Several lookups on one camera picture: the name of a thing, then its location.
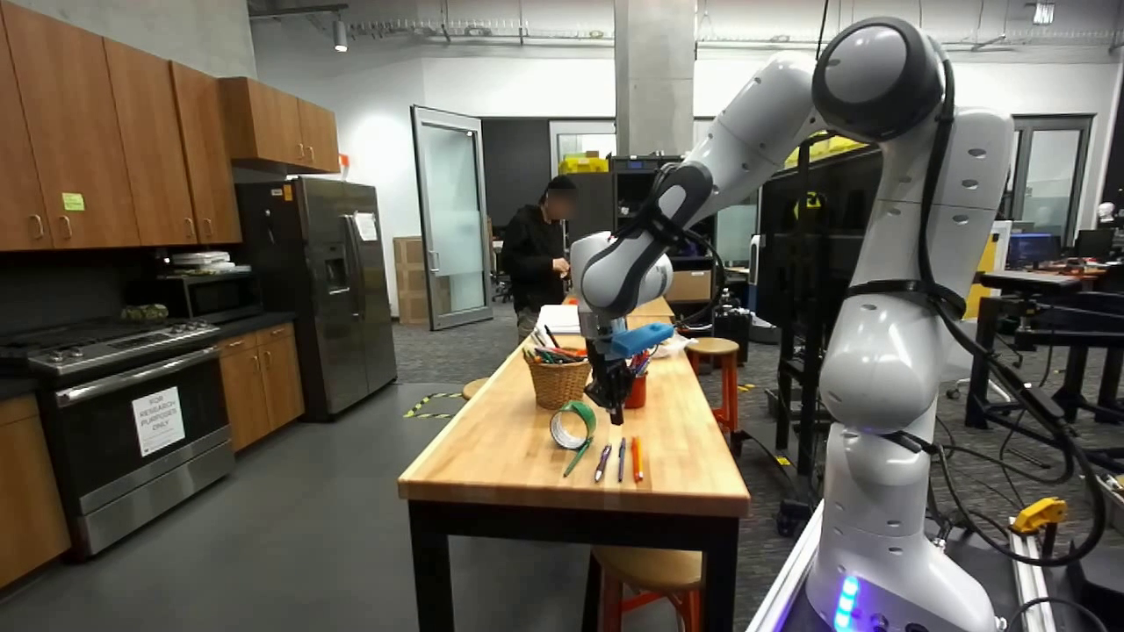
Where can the wooden table with black legs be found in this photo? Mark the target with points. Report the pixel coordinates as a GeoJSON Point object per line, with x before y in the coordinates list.
{"type": "Point", "coordinates": [528, 449]}

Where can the wooden upper kitchen cabinets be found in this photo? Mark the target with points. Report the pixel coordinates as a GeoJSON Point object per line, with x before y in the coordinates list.
{"type": "Point", "coordinates": [119, 140]}

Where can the white paper on refrigerator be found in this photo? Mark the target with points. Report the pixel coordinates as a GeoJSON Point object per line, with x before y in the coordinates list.
{"type": "Point", "coordinates": [367, 227]}

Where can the concrete column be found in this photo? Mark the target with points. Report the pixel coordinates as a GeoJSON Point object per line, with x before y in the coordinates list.
{"type": "Point", "coordinates": [655, 72]}

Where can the orange marker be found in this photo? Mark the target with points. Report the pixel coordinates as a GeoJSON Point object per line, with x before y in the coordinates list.
{"type": "Point", "coordinates": [638, 459]}

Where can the wooden lower kitchen cabinets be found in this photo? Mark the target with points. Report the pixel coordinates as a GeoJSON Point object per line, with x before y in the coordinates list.
{"type": "Point", "coordinates": [263, 385]}

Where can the black workbench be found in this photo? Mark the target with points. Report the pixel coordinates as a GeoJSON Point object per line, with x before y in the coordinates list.
{"type": "Point", "coordinates": [1041, 311]}

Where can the yellow clamp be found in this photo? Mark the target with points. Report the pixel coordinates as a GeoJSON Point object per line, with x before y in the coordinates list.
{"type": "Point", "coordinates": [1041, 512]}

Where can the blue marker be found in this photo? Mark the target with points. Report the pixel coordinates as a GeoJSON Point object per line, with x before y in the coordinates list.
{"type": "Point", "coordinates": [619, 459]}

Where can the white paper on oven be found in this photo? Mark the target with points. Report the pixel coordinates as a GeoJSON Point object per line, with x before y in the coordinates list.
{"type": "Point", "coordinates": [158, 421]}

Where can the yellow equipment cart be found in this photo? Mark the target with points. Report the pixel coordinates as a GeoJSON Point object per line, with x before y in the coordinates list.
{"type": "Point", "coordinates": [987, 269]}

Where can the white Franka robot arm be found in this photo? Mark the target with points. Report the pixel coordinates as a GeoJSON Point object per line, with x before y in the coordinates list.
{"type": "Point", "coordinates": [891, 374]}

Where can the microwave oven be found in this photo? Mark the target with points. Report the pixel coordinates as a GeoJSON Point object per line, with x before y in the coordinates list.
{"type": "Point", "coordinates": [204, 291]}

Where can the stack of white papers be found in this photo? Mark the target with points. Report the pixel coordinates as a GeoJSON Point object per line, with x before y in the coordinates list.
{"type": "Point", "coordinates": [561, 322]}

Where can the aluminium rail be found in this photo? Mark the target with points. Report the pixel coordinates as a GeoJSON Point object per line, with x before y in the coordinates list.
{"type": "Point", "coordinates": [787, 572]}

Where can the round wooden stool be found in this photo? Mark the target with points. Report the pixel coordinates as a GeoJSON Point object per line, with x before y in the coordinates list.
{"type": "Point", "coordinates": [716, 349]}
{"type": "Point", "coordinates": [652, 571]}

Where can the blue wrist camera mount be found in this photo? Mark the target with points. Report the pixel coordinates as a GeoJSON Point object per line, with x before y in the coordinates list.
{"type": "Point", "coordinates": [642, 338]}

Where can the stainless steel refrigerator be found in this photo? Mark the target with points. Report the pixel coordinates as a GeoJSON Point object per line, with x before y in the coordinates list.
{"type": "Point", "coordinates": [316, 291]}

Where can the person in black clothes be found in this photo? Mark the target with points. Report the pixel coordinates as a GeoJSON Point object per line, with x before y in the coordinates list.
{"type": "Point", "coordinates": [531, 256]}

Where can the wooden kitchen cabinets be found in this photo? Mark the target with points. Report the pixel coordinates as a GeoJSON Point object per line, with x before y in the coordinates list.
{"type": "Point", "coordinates": [263, 385]}
{"type": "Point", "coordinates": [119, 140]}

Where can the wicker basket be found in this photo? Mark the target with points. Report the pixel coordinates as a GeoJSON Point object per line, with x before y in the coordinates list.
{"type": "Point", "coordinates": [558, 380]}

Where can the red mug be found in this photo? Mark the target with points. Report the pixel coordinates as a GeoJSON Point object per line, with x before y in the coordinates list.
{"type": "Point", "coordinates": [638, 391]}

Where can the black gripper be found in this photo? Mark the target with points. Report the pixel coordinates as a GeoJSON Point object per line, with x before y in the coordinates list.
{"type": "Point", "coordinates": [614, 369]}

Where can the stainless steel oven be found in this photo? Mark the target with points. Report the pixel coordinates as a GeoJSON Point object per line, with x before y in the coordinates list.
{"type": "Point", "coordinates": [127, 442]}

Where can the black equipment rack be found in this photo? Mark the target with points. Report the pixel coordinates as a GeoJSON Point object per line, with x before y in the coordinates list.
{"type": "Point", "coordinates": [811, 269]}

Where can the wooden cabinet above refrigerator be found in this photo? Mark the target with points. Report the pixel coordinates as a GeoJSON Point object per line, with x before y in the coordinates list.
{"type": "Point", "coordinates": [283, 124]}

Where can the glass door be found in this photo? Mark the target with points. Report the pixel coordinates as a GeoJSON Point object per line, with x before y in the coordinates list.
{"type": "Point", "coordinates": [452, 216]}

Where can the green masking tape roll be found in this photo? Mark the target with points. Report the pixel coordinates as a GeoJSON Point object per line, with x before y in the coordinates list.
{"type": "Point", "coordinates": [567, 429]}

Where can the green sticky note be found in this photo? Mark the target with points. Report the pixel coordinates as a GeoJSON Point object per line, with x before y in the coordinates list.
{"type": "Point", "coordinates": [72, 200]}

